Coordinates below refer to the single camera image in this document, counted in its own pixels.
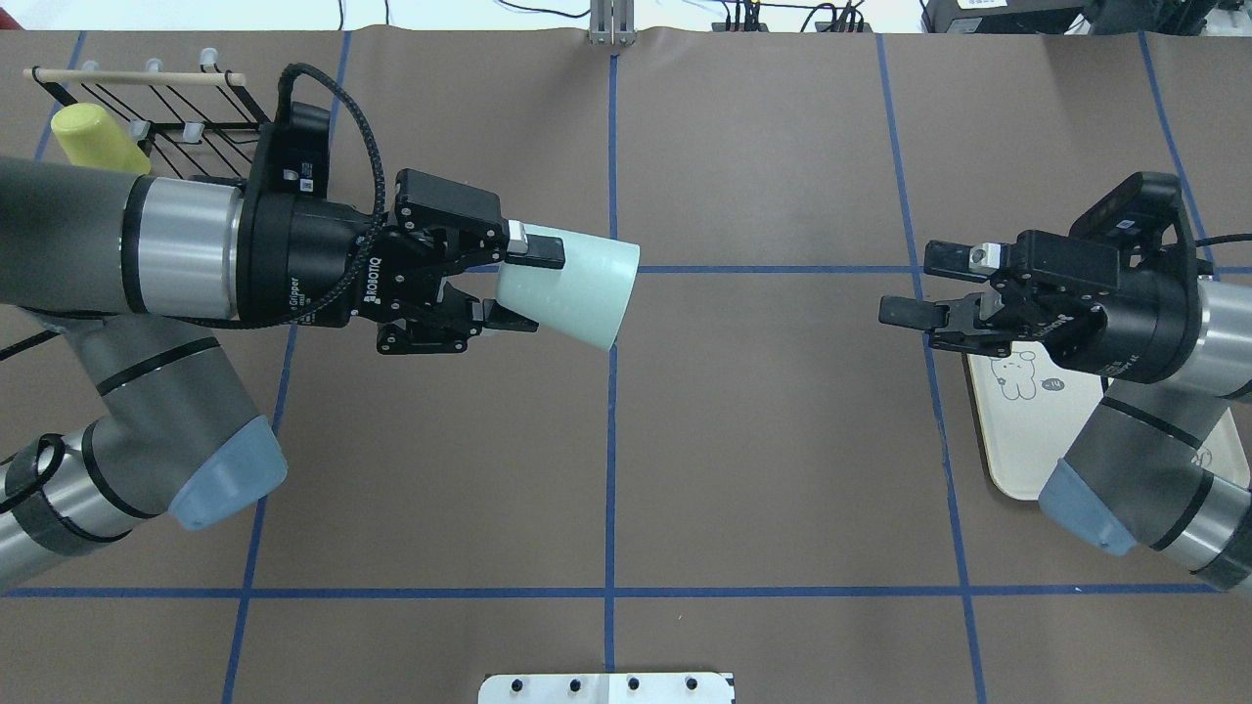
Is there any black wire cup rack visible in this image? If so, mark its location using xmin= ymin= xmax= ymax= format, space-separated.
xmin=23 ymin=48 xmax=270 ymax=182

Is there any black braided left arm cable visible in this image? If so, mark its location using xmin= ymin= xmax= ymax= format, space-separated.
xmin=0 ymin=63 xmax=386 ymax=363

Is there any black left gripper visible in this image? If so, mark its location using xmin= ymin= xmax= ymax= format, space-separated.
xmin=238 ymin=169 xmax=566 ymax=355

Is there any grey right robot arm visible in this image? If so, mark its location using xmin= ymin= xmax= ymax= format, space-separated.
xmin=879 ymin=225 xmax=1249 ymax=598

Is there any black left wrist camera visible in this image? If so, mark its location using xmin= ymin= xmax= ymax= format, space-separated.
xmin=247 ymin=101 xmax=331 ymax=199

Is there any aluminium frame post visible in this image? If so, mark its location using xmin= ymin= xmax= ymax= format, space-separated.
xmin=587 ymin=0 xmax=639 ymax=46

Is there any mint green plastic cup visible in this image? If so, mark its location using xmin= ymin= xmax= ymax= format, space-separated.
xmin=496 ymin=223 xmax=641 ymax=351

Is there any yellow plastic cup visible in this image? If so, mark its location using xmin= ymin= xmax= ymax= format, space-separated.
xmin=50 ymin=103 xmax=151 ymax=175

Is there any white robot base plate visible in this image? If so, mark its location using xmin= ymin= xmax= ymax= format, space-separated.
xmin=477 ymin=671 xmax=737 ymax=703

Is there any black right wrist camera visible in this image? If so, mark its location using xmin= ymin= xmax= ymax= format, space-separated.
xmin=1068 ymin=172 xmax=1194 ymax=261

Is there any white rabbit print tray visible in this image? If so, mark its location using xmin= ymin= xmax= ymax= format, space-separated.
xmin=964 ymin=343 xmax=1249 ymax=501

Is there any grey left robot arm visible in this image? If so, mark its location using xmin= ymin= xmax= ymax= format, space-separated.
xmin=3 ymin=157 xmax=560 ymax=590

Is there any black power box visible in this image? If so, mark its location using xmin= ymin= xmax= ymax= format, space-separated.
xmin=920 ymin=1 xmax=1087 ymax=35

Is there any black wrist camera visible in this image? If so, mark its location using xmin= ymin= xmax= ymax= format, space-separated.
xmin=247 ymin=101 xmax=331 ymax=199
xmin=1068 ymin=172 xmax=1194 ymax=261

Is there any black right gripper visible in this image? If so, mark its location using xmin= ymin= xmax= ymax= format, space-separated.
xmin=876 ymin=229 xmax=1214 ymax=385

